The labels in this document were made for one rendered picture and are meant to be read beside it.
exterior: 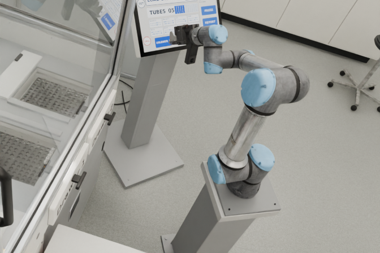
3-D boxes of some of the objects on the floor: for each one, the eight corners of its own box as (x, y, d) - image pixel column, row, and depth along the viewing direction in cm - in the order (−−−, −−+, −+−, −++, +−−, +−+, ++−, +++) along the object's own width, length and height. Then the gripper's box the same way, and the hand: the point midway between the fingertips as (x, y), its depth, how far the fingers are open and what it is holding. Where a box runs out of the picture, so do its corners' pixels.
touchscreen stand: (183, 166, 266) (238, 49, 197) (125, 189, 240) (164, 65, 171) (147, 114, 289) (185, -6, 220) (90, 131, 264) (113, 0, 194)
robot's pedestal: (207, 230, 237) (257, 156, 186) (222, 280, 218) (282, 213, 167) (160, 236, 226) (199, 158, 174) (171, 289, 207) (220, 220, 155)
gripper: (204, 22, 165) (175, 26, 182) (187, 25, 160) (159, 28, 176) (206, 43, 167) (177, 45, 183) (190, 46, 161) (162, 47, 178)
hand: (171, 43), depth 180 cm, fingers closed
